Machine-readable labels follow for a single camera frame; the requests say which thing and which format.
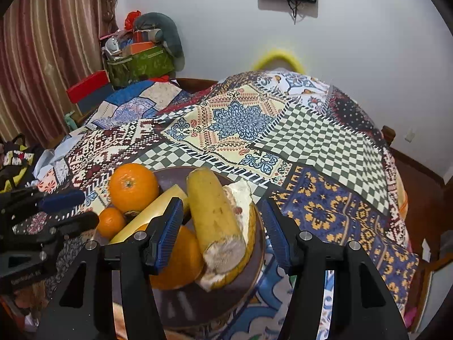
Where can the patchwork printed blanket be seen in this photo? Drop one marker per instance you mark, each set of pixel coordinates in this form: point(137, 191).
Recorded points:
point(269, 134)

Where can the striped red curtain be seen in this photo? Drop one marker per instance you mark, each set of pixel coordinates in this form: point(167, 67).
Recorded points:
point(46, 49)

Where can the large pomelo segment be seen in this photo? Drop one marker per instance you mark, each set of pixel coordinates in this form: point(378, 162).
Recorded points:
point(245, 198)

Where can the purple round plate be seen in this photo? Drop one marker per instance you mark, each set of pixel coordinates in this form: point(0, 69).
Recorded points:
point(212, 304)

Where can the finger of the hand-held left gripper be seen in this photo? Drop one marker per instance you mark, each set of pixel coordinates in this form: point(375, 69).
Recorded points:
point(60, 199)
point(70, 224)

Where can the small orange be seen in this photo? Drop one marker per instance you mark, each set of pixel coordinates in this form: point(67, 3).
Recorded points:
point(110, 222)

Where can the blue patchwork quilt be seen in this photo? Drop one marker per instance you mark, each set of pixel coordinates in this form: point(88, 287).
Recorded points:
point(141, 102)

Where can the thick sugarcane piece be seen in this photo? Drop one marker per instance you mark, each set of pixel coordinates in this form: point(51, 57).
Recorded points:
point(216, 216)

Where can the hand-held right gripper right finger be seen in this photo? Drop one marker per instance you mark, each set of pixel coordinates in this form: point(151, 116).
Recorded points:
point(279, 235)

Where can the orange box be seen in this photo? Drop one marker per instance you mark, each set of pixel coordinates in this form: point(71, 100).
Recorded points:
point(138, 47)

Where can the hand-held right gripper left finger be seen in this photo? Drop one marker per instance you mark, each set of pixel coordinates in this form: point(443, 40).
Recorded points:
point(169, 235)

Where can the white wall socket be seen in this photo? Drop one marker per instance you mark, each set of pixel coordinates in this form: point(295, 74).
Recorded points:
point(410, 135)

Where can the black and yellow bag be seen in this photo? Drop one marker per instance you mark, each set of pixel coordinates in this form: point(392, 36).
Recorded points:
point(16, 157)

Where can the yellow chair back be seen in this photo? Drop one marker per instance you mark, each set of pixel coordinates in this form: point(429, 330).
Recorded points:
point(279, 56)

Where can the grey box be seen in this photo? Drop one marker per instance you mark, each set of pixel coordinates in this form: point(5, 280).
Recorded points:
point(92, 102)

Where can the white crumpled sheet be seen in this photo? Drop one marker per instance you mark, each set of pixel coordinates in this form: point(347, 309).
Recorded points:
point(51, 159)

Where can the thin sugarcane piece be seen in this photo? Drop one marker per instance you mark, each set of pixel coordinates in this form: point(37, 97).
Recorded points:
point(155, 208)

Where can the red box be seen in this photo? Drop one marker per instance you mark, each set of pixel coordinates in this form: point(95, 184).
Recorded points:
point(86, 86)

